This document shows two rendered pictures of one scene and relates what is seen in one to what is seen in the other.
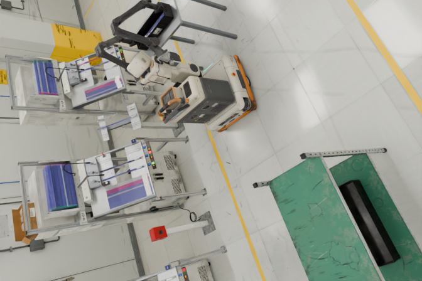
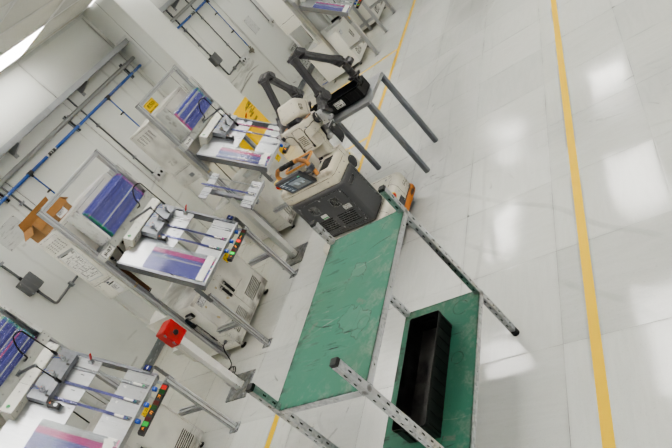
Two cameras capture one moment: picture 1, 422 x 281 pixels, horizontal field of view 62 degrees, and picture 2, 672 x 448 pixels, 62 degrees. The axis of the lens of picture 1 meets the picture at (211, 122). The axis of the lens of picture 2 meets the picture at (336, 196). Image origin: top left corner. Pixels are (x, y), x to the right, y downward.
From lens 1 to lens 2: 1.55 m
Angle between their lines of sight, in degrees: 25
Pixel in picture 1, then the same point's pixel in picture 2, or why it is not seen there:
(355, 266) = (356, 334)
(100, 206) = (135, 256)
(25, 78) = (173, 99)
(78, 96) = (210, 148)
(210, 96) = (346, 186)
